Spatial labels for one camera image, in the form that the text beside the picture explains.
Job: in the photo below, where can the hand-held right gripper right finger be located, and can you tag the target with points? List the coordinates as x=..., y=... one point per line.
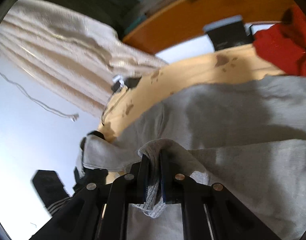
x=166, y=177

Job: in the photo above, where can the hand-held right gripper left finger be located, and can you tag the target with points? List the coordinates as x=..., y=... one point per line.
x=136, y=180

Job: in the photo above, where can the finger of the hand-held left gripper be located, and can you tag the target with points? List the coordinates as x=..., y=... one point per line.
x=98, y=134

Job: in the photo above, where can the light grey sweater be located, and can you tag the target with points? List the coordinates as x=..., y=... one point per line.
x=230, y=130

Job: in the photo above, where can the white power strip with chargers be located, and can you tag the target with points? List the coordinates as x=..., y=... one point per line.
x=123, y=83

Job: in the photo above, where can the yellow paw-print blanket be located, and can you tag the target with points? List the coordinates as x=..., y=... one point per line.
x=192, y=70

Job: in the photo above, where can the sliding glass window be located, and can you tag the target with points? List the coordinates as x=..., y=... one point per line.
x=105, y=2

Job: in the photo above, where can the wooden headboard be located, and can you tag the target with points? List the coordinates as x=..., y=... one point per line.
x=183, y=20

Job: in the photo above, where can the black box with grey lid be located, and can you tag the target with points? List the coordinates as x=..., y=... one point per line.
x=227, y=33

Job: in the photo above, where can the red knit sweater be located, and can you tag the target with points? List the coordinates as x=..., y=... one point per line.
x=282, y=45

